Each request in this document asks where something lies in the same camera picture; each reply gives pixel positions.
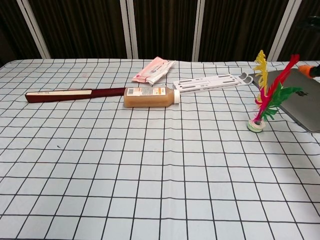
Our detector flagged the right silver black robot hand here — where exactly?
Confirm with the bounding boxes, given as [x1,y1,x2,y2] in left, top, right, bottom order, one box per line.
[299,15,320,81]

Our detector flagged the colourful feather shuttlecock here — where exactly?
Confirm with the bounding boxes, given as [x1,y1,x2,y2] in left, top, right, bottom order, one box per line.
[246,49,304,134]

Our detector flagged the grey closed laptop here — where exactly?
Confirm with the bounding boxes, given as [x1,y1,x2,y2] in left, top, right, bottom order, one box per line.
[250,68,320,134]

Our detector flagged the pink wet wipes pack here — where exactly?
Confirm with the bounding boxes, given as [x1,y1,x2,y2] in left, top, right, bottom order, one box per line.
[131,56,176,86]

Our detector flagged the brown liquid plastic bottle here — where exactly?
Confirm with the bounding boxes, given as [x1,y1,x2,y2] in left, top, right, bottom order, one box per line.
[123,86,181,109]

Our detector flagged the blue checked tablecloth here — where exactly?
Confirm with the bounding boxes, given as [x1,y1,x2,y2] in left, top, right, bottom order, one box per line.
[0,58,320,240]

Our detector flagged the dark red folded fan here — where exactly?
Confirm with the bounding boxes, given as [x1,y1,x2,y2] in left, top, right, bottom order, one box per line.
[24,87,126,104]

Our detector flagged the silver frame post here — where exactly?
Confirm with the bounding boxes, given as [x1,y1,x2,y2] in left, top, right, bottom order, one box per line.
[119,0,139,60]
[191,0,209,62]
[269,0,302,62]
[15,0,52,60]

